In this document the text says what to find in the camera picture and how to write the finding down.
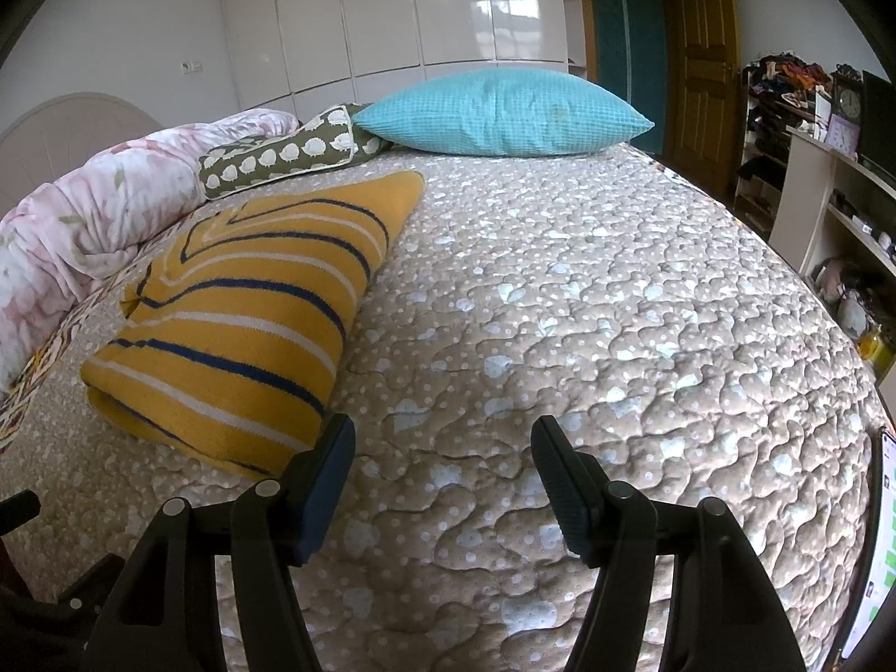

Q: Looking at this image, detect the yellow striped knit garment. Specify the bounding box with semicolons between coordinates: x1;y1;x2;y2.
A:
81;171;424;477

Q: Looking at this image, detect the smartphone with lit screen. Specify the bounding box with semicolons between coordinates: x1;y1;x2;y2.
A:
836;430;894;670

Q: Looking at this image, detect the beige dotted quilted bedspread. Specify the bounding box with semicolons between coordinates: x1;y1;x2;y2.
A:
0;142;884;672

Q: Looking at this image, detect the pink floral comforter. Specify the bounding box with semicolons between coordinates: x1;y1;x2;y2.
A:
2;108;299;393

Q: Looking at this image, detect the white cluttered shelf unit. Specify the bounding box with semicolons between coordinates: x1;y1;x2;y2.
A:
734;53;894;405

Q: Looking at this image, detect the pink rounded headboard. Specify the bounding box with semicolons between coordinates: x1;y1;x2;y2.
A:
0;92;161;214

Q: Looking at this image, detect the olive sheep print pillow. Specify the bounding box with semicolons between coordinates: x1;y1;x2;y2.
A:
199;103;392;200

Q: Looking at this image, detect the brown wooden door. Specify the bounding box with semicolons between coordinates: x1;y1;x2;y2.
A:
582;0;743;203

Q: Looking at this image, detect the small desk clock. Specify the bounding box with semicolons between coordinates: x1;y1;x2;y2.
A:
832;70;862;124

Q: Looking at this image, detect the turquoise pillow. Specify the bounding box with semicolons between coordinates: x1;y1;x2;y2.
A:
356;67;653;158

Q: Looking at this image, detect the white glossy wardrobe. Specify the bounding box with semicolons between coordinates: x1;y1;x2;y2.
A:
223;0;585;120

